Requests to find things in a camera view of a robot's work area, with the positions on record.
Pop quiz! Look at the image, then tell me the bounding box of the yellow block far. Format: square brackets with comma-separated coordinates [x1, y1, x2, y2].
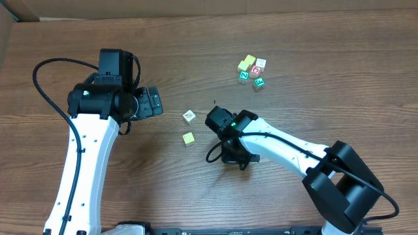
[244, 54, 257, 66]

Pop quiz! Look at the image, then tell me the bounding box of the yellow lone block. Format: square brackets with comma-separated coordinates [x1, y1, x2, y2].
[182, 132, 195, 146]

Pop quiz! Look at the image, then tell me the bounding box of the yellow block near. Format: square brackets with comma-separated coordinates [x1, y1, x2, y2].
[238, 60, 252, 72]

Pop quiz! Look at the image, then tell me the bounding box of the red letter block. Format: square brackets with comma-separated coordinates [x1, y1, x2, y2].
[249, 65, 261, 78]

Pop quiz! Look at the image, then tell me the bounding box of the white leaf picture block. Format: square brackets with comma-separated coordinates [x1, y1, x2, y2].
[182, 110, 197, 125]

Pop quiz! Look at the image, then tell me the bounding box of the green E letter block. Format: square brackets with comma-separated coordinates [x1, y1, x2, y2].
[252, 77, 266, 91]

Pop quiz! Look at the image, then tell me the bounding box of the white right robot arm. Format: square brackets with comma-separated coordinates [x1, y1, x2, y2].
[205, 106, 384, 234]

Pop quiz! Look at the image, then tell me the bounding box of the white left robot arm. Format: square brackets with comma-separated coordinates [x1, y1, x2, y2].
[39, 49, 163, 234]

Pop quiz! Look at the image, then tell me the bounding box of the green Z letter block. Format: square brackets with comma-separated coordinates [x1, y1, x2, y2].
[238, 71, 249, 84]

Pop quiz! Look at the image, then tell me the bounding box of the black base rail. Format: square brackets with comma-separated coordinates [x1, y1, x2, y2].
[101, 221, 384, 235]

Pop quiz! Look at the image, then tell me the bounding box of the plain white wooden block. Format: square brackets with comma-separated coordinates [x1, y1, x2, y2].
[255, 58, 266, 72]

